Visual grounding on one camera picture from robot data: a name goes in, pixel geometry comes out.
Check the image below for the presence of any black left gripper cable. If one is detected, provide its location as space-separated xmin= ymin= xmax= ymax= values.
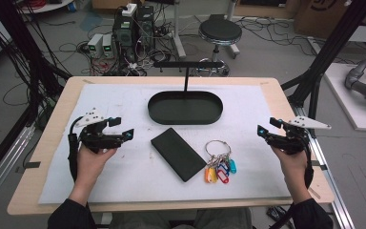
xmin=68 ymin=115 xmax=84 ymax=184

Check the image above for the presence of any black key rack with tray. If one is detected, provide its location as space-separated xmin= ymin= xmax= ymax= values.
xmin=147 ymin=60 xmax=225 ymax=126

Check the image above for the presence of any round white table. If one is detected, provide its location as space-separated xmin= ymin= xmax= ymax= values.
xmin=17 ymin=0 xmax=75 ymax=14

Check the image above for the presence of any black rectangular case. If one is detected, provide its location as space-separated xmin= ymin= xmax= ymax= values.
xmin=150 ymin=127 xmax=208 ymax=183

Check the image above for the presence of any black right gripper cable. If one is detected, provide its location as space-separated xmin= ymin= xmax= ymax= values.
xmin=303 ymin=135 xmax=315 ymax=189

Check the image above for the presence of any tangle of floor cables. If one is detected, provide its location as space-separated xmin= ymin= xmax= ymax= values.
xmin=58 ymin=18 xmax=185 ymax=77

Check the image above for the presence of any black metal frame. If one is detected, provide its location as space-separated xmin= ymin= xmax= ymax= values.
xmin=280 ymin=0 xmax=366 ymax=120
xmin=0 ymin=0 xmax=72 ymax=189

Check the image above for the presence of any small cardboard box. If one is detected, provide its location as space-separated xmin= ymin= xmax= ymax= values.
xmin=91 ymin=0 xmax=132 ymax=10

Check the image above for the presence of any aluminium rail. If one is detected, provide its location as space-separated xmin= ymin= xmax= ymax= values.
xmin=0 ymin=123 xmax=36 ymax=212
xmin=294 ymin=104 xmax=356 ymax=229

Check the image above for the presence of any key ring with coloured tags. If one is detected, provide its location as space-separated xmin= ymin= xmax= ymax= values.
xmin=204 ymin=139 xmax=237 ymax=185

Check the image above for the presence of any white power strip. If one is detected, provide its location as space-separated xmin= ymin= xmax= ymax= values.
xmin=121 ymin=3 xmax=138 ymax=17

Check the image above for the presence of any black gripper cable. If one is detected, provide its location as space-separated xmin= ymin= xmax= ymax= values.
xmin=303 ymin=135 xmax=315 ymax=189
xmin=68 ymin=115 xmax=84 ymax=184

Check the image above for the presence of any person's left hand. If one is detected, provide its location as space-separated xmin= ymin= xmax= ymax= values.
xmin=74 ymin=146 xmax=118 ymax=192

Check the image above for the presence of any person's right hand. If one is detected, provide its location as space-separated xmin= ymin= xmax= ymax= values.
xmin=271 ymin=147 xmax=308 ymax=194

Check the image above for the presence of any white table mat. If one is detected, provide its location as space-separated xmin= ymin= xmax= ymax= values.
xmin=37 ymin=83 xmax=293 ymax=205

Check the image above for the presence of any grey bench power supply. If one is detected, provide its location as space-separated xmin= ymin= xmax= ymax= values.
xmin=87 ymin=32 xmax=105 ymax=59
xmin=102 ymin=33 xmax=115 ymax=59

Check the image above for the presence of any white floor board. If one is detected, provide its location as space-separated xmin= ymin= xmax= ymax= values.
xmin=323 ymin=62 xmax=366 ymax=133

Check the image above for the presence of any black computer tower green label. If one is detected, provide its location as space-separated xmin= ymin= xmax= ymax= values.
xmin=112 ymin=12 xmax=139 ymax=62

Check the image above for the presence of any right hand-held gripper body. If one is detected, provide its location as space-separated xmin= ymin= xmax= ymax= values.
xmin=266 ymin=115 xmax=333 ymax=156

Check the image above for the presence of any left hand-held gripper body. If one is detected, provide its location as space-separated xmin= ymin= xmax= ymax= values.
xmin=74 ymin=107 xmax=124 ymax=155

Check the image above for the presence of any white desk leg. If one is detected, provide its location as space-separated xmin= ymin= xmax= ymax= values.
xmin=171 ymin=0 xmax=187 ymax=59

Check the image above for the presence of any large cardboard box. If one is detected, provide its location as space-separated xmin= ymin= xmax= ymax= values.
xmin=294 ymin=0 xmax=352 ymax=40

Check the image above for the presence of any black round stool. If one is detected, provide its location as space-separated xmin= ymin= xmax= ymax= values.
xmin=198 ymin=13 xmax=243 ymax=77

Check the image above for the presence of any black power brick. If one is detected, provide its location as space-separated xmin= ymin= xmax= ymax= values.
xmin=266 ymin=206 xmax=289 ymax=223

